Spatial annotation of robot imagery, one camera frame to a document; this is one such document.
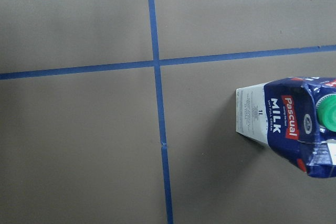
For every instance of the blue Pascual milk carton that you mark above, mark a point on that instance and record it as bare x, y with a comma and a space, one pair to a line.
295, 117

